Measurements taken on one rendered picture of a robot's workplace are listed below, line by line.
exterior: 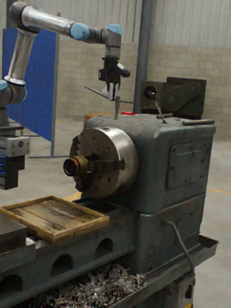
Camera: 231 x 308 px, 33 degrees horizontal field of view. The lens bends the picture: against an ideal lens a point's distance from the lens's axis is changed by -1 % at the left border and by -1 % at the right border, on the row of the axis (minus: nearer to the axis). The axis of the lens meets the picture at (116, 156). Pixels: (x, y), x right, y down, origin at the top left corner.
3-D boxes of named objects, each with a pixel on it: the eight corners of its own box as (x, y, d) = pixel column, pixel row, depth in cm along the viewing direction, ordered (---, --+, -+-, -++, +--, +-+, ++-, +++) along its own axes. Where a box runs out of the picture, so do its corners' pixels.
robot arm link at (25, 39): (-9, 100, 216) (15, -2, 199) (9, 99, 229) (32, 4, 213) (8, 108, 212) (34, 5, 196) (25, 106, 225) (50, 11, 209)
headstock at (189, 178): (144, 174, 252) (150, 112, 244) (211, 192, 222) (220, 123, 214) (76, 189, 207) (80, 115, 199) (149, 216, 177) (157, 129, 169)
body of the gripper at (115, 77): (107, 82, 200) (109, 57, 198) (121, 83, 195) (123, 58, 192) (97, 81, 194) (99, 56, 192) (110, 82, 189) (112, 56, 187)
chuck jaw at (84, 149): (91, 159, 179) (81, 136, 182) (98, 154, 176) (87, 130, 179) (73, 162, 171) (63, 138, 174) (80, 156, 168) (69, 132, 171)
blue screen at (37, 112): (-15, 122, 1004) (-14, 26, 955) (17, 123, 1041) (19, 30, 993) (29, 158, 649) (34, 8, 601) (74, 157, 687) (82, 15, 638)
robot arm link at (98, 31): (78, 25, 188) (98, 26, 184) (89, 28, 198) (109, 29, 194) (77, 42, 190) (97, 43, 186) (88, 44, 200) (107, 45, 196)
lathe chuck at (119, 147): (78, 181, 195) (87, 119, 187) (127, 205, 176) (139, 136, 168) (65, 184, 189) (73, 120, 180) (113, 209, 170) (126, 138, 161)
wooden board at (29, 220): (52, 202, 185) (52, 194, 184) (109, 225, 163) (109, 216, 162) (-4, 216, 163) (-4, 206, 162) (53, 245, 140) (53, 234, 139)
